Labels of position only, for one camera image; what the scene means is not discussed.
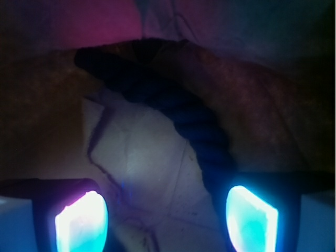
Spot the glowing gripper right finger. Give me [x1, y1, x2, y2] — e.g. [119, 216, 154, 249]
[213, 172, 335, 251]

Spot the brown paper bag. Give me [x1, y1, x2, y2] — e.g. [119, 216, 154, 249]
[0, 0, 336, 252]

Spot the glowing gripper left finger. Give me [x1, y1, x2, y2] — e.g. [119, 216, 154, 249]
[1, 178, 108, 251]

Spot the dark blue twisted rope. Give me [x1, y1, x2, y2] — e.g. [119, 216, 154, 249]
[74, 38, 237, 195]

